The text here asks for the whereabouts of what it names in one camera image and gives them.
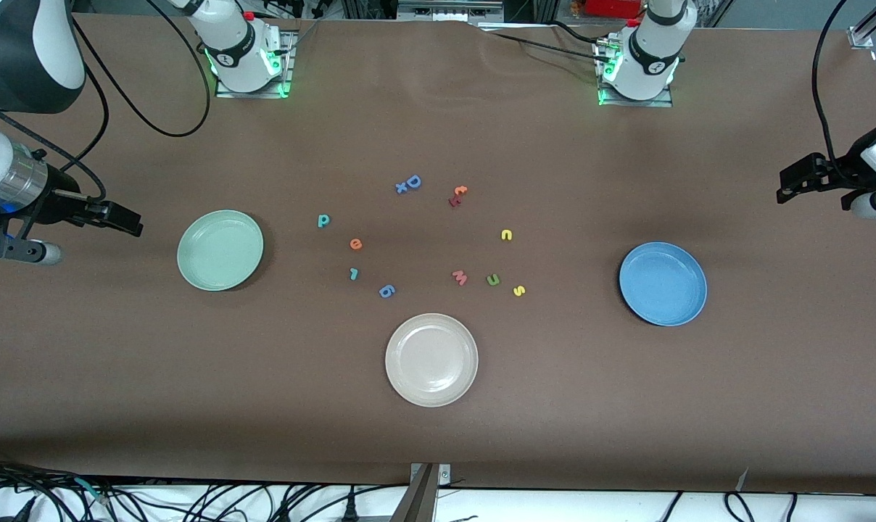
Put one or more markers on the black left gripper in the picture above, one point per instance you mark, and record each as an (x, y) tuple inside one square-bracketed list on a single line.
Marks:
[(838, 177)]

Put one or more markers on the blue letter g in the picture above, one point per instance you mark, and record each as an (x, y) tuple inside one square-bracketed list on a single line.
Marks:
[(386, 291)]

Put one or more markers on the beige round plate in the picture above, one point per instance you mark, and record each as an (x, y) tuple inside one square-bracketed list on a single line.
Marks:
[(431, 359)]

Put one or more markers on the grey metal equipment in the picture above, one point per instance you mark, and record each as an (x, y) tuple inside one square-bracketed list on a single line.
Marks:
[(445, 9)]

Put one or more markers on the blue letter D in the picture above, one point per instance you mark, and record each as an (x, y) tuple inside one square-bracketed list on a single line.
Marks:
[(412, 181)]

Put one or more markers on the aluminium frame profile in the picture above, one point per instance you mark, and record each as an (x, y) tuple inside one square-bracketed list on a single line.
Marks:
[(869, 25)]

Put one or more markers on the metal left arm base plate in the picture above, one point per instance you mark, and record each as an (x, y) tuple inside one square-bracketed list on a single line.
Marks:
[(659, 102)]

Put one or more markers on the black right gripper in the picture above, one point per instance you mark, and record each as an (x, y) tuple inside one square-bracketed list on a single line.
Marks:
[(59, 200)]

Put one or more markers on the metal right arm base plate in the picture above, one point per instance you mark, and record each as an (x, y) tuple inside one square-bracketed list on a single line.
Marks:
[(253, 94)]

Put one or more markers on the green round plate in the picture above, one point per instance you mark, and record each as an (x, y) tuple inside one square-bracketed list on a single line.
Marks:
[(220, 250)]

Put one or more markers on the pink letter w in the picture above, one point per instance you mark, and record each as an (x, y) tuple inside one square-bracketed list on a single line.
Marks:
[(460, 278)]

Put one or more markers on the red box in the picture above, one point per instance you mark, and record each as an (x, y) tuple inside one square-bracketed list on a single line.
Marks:
[(612, 7)]

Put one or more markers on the blue round plate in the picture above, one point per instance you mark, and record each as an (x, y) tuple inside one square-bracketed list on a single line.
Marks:
[(663, 284)]

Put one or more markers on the aluminium camera post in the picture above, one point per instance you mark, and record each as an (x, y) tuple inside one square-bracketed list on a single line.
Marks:
[(423, 500)]

